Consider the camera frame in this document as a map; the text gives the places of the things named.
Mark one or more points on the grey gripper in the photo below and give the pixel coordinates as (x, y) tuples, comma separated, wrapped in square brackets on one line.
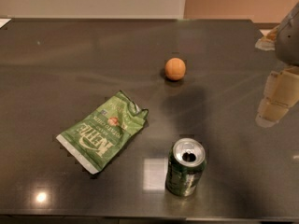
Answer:
[(289, 42)]

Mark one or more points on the orange fruit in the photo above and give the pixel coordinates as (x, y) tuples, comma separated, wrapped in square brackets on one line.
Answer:
[(175, 69)]

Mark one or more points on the green jalapeno chip bag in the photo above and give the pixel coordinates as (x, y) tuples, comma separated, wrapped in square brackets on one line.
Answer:
[(97, 139)]

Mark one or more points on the green soda can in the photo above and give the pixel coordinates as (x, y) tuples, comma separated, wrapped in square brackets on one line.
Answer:
[(186, 163)]

